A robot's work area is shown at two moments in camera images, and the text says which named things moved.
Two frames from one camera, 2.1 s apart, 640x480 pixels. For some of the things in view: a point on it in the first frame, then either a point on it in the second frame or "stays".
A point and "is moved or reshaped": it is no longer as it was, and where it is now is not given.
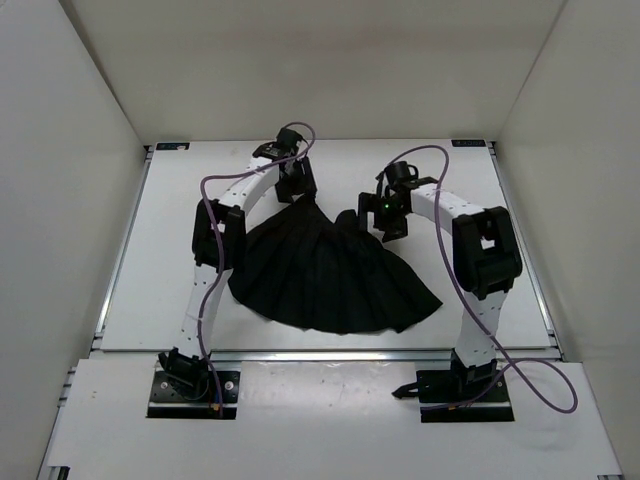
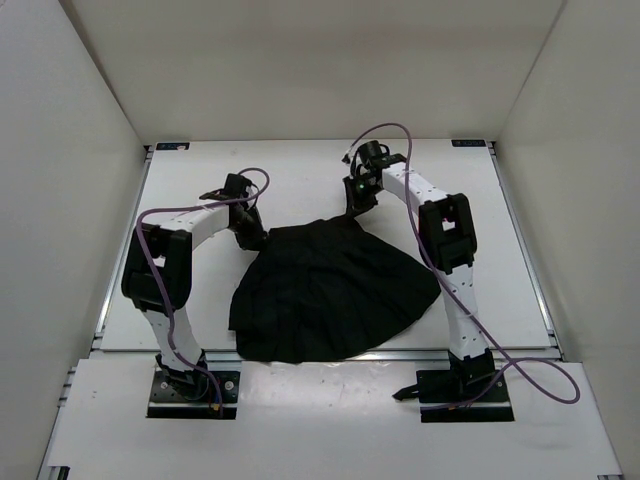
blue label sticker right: [469, 143] stays
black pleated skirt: [305, 268] is moved or reshaped
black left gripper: [304, 186] to [257, 239]
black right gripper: [369, 203] to [353, 204]
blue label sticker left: [172, 145] stays
